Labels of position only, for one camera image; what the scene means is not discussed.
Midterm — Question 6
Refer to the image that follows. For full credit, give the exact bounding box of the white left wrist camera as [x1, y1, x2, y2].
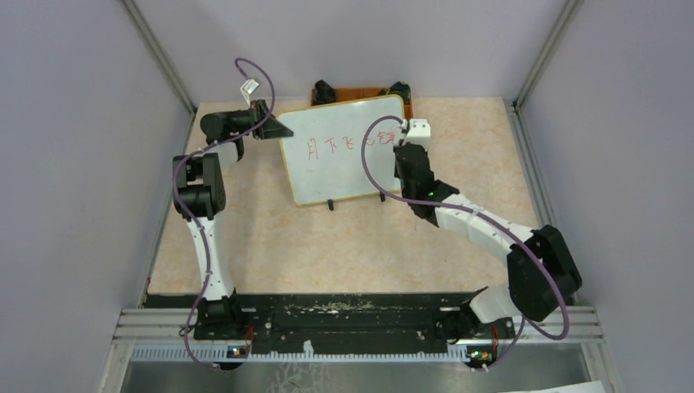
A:
[240, 78, 261, 106]

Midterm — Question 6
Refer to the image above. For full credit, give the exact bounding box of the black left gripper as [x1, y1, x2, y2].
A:
[225, 99, 295, 139]

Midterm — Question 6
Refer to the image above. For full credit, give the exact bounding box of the white whiteboard with yellow frame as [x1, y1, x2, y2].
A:
[277, 95, 404, 206]

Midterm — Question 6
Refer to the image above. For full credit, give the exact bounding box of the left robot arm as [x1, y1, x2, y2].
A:
[173, 99, 294, 339]

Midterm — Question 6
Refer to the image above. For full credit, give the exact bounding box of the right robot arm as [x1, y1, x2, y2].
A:
[394, 143, 582, 337]

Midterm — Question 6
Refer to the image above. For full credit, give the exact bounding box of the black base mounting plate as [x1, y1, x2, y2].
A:
[143, 291, 516, 359]

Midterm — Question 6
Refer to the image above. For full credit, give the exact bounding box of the dark object in tray right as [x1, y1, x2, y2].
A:
[379, 81, 412, 105]

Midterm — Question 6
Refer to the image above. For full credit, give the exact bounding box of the black object in tray left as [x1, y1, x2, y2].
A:
[312, 79, 337, 106]

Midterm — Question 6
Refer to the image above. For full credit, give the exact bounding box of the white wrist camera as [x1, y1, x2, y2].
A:
[240, 78, 261, 106]
[398, 118, 431, 151]

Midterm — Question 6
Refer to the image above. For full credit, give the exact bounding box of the white slotted cable duct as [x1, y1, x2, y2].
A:
[130, 344, 470, 363]

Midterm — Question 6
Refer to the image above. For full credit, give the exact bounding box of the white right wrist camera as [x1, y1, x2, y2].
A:
[398, 118, 431, 151]

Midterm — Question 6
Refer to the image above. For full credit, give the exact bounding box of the aluminium frame rail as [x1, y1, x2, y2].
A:
[110, 306, 604, 346]

